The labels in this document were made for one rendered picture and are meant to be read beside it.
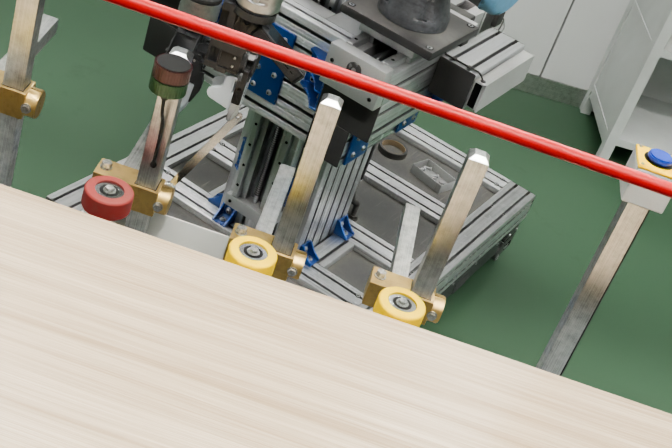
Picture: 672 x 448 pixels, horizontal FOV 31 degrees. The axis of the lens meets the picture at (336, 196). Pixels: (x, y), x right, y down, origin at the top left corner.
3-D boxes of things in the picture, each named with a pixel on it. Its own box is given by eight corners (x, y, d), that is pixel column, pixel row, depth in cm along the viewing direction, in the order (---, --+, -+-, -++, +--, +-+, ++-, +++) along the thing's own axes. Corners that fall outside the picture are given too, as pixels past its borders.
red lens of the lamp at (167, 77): (157, 61, 192) (160, 49, 191) (193, 73, 192) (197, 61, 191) (147, 77, 187) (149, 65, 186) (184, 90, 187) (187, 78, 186)
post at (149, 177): (116, 272, 219) (174, 42, 194) (134, 278, 219) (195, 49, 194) (110, 283, 216) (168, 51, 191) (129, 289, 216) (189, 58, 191)
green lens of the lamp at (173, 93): (154, 74, 193) (157, 62, 192) (190, 87, 193) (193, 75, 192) (143, 91, 188) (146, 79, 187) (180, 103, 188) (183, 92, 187)
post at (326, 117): (249, 313, 219) (324, 88, 194) (267, 319, 219) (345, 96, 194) (244, 325, 216) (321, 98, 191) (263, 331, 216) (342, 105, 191)
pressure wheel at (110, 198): (81, 222, 204) (94, 166, 198) (127, 237, 204) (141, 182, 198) (65, 248, 197) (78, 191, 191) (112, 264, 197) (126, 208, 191)
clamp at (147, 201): (97, 180, 210) (102, 156, 208) (171, 206, 211) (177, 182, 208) (86, 197, 206) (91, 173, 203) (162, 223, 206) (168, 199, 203)
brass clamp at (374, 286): (365, 285, 214) (374, 263, 211) (437, 310, 214) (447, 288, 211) (360, 306, 208) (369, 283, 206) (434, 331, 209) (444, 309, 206)
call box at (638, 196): (616, 181, 196) (636, 142, 192) (657, 196, 196) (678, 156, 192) (618, 204, 190) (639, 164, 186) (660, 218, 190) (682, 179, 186)
